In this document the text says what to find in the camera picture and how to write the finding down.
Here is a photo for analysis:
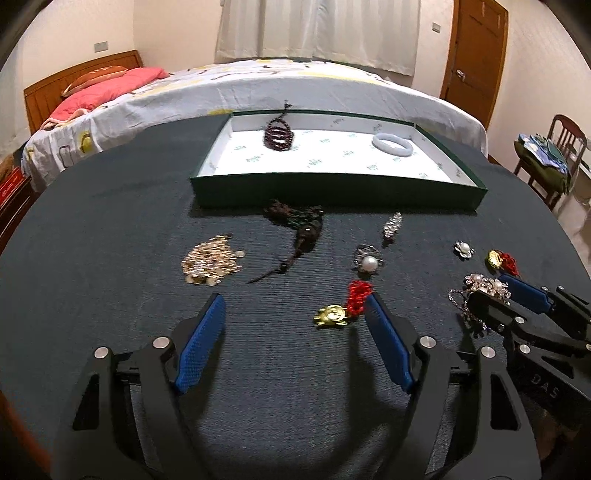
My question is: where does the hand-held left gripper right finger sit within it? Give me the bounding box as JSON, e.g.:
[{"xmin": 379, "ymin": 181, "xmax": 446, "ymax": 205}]
[{"xmin": 365, "ymin": 292, "xmax": 541, "ymax": 480}]

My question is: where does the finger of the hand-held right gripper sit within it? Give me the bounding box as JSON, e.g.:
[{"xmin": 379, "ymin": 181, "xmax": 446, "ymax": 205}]
[
  {"xmin": 499, "ymin": 274, "xmax": 591, "ymax": 341},
  {"xmin": 467, "ymin": 291, "xmax": 591, "ymax": 356}
]

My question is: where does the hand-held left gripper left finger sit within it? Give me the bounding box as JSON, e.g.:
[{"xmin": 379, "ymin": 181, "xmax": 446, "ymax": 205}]
[{"xmin": 53, "ymin": 292, "xmax": 227, "ymax": 480}]

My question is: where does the pearl crystal cluster brooch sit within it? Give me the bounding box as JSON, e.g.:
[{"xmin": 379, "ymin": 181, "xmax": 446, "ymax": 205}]
[{"xmin": 448, "ymin": 272, "xmax": 511, "ymax": 330}]

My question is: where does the red and gold knot charm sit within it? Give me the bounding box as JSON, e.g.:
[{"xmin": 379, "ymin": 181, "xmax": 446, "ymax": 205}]
[
  {"xmin": 314, "ymin": 280, "xmax": 374, "ymax": 328},
  {"xmin": 486, "ymin": 249, "xmax": 522, "ymax": 278}
]

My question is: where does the silver brooch with large pearl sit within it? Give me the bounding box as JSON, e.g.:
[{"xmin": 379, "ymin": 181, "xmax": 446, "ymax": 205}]
[{"xmin": 353, "ymin": 244, "xmax": 384, "ymax": 275}]

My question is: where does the gold coin jewelry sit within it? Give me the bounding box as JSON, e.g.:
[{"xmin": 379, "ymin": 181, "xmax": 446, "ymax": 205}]
[{"xmin": 181, "ymin": 233, "xmax": 246, "ymax": 284}]

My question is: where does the dark braided cord necklace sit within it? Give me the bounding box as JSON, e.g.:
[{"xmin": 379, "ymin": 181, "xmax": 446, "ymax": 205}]
[{"xmin": 247, "ymin": 198, "xmax": 325, "ymax": 284}]

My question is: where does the green shallow box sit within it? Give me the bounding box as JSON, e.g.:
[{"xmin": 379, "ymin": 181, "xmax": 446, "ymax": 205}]
[{"xmin": 189, "ymin": 109, "xmax": 489, "ymax": 214}]

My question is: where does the white jade bangle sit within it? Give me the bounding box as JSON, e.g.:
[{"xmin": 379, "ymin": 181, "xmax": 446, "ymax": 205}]
[{"xmin": 372, "ymin": 132, "xmax": 415, "ymax": 158}]

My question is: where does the dark red bead bracelet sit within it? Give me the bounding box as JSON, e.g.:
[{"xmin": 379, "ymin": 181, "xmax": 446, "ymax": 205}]
[{"xmin": 263, "ymin": 102, "xmax": 296, "ymax": 151}]

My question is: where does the clothes pile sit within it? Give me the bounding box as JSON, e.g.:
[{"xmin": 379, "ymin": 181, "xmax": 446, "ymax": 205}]
[{"xmin": 515, "ymin": 133, "xmax": 571, "ymax": 195}]

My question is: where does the dark grey tablecloth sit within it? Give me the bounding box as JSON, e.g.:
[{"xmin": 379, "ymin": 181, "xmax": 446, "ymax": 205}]
[{"xmin": 0, "ymin": 111, "xmax": 591, "ymax": 480}]

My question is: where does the wooden chair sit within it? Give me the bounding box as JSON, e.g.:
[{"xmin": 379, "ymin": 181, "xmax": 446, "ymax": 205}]
[{"xmin": 513, "ymin": 114, "xmax": 588, "ymax": 210}]

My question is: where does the wooden nightstand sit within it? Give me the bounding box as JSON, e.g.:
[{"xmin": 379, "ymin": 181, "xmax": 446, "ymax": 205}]
[{"xmin": 0, "ymin": 157, "xmax": 42, "ymax": 254}]

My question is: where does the wooden door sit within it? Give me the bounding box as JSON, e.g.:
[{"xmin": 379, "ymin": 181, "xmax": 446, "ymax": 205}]
[{"xmin": 440, "ymin": 0, "xmax": 509, "ymax": 132}]

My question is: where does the bed with patterned sheet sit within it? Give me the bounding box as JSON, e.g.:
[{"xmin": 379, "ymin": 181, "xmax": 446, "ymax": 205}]
[{"xmin": 23, "ymin": 58, "xmax": 489, "ymax": 192}]

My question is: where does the pink pillow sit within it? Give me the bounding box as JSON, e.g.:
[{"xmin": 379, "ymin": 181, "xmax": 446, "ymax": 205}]
[{"xmin": 44, "ymin": 67, "xmax": 168, "ymax": 127}]

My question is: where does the brown cushion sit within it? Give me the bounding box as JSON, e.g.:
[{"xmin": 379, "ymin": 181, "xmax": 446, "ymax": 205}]
[{"xmin": 61, "ymin": 65, "xmax": 129, "ymax": 97}]

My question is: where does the wooden headboard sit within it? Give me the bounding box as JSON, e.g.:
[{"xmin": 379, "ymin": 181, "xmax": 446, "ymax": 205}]
[{"xmin": 23, "ymin": 49, "xmax": 144, "ymax": 134}]

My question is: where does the white curtain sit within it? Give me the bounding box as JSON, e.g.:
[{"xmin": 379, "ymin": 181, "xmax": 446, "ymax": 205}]
[{"xmin": 215, "ymin": 0, "xmax": 432, "ymax": 77}]

